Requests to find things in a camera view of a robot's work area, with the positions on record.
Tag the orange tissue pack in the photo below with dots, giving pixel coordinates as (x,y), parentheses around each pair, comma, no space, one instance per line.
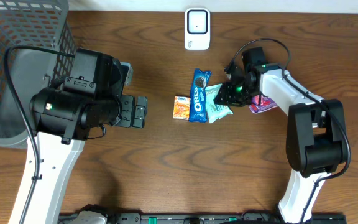
(181,109)

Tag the blue Oreo cookie pack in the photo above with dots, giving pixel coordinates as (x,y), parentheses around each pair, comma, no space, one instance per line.
(198,96)

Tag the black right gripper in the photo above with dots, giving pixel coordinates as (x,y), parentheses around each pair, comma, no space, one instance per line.
(234,90)

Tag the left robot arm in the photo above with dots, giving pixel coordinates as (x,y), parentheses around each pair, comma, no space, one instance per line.
(59,120)

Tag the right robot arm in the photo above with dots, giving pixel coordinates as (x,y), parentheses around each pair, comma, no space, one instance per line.
(316,142)

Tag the purple pink tissue pack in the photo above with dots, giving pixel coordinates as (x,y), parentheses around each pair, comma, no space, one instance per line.
(260,104)

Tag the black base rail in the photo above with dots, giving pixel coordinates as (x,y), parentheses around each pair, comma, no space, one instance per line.
(97,214)

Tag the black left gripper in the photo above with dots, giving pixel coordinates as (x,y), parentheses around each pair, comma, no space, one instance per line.
(127,111)

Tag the mint green tissue pack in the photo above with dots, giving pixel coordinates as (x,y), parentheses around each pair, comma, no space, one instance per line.
(215,111)

